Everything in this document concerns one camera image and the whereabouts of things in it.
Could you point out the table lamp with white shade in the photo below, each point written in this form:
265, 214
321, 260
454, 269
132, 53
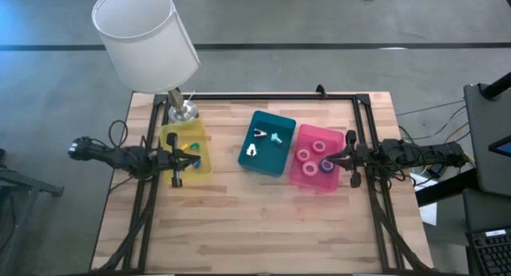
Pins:
143, 40

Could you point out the blue tape roll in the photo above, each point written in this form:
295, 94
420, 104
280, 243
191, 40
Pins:
322, 169

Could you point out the black keyboard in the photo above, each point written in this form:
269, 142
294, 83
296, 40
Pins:
493, 254

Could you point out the grey side desk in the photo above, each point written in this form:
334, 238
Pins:
487, 148

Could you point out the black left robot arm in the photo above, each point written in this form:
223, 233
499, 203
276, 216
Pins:
120, 156

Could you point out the tablet with blue screen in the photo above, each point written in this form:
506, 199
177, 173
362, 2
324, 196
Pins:
502, 146

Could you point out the white paper sheet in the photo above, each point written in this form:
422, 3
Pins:
427, 212

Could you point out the small black clamp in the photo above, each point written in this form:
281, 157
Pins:
320, 91

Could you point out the green stapler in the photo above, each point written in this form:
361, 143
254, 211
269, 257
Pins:
195, 145

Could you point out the pink tape roll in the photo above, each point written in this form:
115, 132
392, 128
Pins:
297, 155
303, 168

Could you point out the teal plastic bin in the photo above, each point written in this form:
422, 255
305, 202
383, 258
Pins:
267, 164

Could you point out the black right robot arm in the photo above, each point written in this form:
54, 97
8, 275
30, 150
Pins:
419, 154

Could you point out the black metal table frame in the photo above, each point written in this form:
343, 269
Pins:
259, 96

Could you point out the yellow stapler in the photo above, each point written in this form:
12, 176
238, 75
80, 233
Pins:
184, 147

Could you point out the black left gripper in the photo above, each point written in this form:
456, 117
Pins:
169, 160

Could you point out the yellow translucent plastic bin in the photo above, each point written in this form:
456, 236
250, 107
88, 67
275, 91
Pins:
199, 132

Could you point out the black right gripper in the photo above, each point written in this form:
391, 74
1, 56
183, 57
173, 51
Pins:
363, 158

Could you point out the pink translucent plastic bin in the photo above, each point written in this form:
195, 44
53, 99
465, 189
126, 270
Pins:
335, 180

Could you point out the black floor stand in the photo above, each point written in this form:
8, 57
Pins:
24, 184

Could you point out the white staple remover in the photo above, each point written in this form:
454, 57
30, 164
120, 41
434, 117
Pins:
251, 150

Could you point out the red tape roll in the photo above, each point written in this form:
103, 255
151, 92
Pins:
313, 147

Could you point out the teal toy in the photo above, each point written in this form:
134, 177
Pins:
276, 139

